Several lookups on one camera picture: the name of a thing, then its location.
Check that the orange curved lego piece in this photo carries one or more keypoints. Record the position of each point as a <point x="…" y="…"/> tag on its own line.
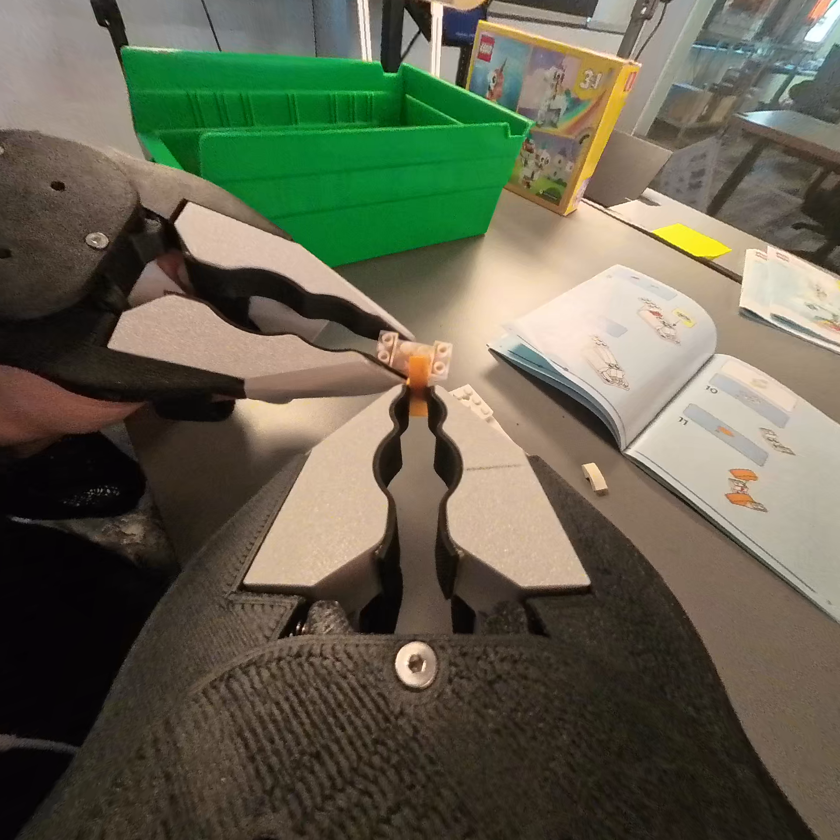
<point x="418" y="394"/>

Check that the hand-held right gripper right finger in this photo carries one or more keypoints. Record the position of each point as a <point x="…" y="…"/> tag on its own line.
<point x="518" y="525"/>

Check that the long white lego assembly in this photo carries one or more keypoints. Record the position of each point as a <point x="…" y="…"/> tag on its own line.
<point x="474" y="403"/>

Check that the person's left hand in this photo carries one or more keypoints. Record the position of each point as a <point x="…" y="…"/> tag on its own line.
<point x="46" y="407"/>

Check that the yellow sticky note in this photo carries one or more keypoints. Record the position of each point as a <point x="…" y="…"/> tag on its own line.
<point x="692" y="239"/>

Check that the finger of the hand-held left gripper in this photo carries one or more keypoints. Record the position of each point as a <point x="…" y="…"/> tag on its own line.
<point x="197" y="348"/>
<point x="262" y="248"/>

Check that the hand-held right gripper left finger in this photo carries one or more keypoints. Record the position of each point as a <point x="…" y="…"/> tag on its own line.
<point x="315" y="518"/>

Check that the dark background desk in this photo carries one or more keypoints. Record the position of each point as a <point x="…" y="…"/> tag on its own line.
<point x="787" y="134"/>

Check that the open instruction booklet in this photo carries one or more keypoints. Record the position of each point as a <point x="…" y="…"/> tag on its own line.
<point x="656" y="341"/>

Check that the printed paper sheet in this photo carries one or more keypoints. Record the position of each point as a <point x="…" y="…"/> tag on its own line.
<point x="695" y="174"/>

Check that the black office chair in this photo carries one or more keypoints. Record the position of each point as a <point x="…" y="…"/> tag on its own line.
<point x="820" y="98"/>

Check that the small beige lego piece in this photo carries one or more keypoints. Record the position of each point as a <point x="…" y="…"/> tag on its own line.
<point x="594" y="479"/>

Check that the green plastic bin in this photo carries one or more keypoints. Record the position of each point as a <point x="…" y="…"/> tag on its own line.
<point x="394" y="197"/>

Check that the grey cardboard sheet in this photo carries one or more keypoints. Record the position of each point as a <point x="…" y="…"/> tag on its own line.
<point x="623" y="170"/>

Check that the small white lego assembly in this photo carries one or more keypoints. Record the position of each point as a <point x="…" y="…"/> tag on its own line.
<point x="387" y="348"/>

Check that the yellow lego set box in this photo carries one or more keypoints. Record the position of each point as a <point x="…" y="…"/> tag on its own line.
<point x="558" y="131"/>

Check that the closed instruction booklet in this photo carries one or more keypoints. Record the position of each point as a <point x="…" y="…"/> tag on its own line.
<point x="807" y="302"/>
<point x="751" y="282"/>

